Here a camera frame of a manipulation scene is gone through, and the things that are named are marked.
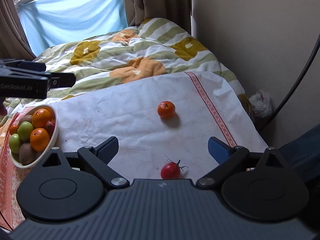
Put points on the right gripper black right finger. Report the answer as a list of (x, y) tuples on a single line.
[(228, 159)]

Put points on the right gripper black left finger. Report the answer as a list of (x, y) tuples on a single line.
[(96, 160)]

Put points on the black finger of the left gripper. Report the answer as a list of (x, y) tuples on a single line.
[(24, 64), (62, 80)]

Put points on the small orange tomato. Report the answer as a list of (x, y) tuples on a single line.
[(13, 129)]

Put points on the dark red stemmed tomato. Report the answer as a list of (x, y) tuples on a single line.
[(172, 170)]

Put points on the green apple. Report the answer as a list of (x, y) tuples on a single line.
[(24, 131), (15, 143)]

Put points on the brown kiwi fruit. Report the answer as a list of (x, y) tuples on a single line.
[(27, 154)]

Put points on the orange-red tomato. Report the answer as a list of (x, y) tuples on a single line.
[(166, 110)]

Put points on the person left hand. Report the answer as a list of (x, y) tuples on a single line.
[(3, 110)]

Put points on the brown left curtain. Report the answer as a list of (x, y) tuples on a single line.
[(14, 44)]

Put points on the brown curtain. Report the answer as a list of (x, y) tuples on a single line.
[(14, 44), (177, 11)]

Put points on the cream yellow oval bowl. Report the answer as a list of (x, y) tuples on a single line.
[(51, 127)]

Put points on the brown kiwi in bowl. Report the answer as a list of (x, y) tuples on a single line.
[(27, 118)]

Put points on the orange fruit back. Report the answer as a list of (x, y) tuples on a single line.
[(41, 117)]

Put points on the orange fruit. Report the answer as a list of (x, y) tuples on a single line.
[(39, 139), (41, 117)]

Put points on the green apple in bowl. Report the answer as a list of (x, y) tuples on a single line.
[(24, 131)]

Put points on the orange fruit front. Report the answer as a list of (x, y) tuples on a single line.
[(39, 139)]

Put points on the white plastic bag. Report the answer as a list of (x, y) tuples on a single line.
[(261, 104)]

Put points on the white pink-trimmed cloth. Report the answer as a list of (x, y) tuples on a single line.
[(206, 106)]

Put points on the light blue window cloth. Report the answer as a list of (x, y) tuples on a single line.
[(47, 23)]

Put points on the floral striped quilt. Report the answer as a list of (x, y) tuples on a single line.
[(155, 47)]

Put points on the brown right curtain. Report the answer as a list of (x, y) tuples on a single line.
[(177, 11)]

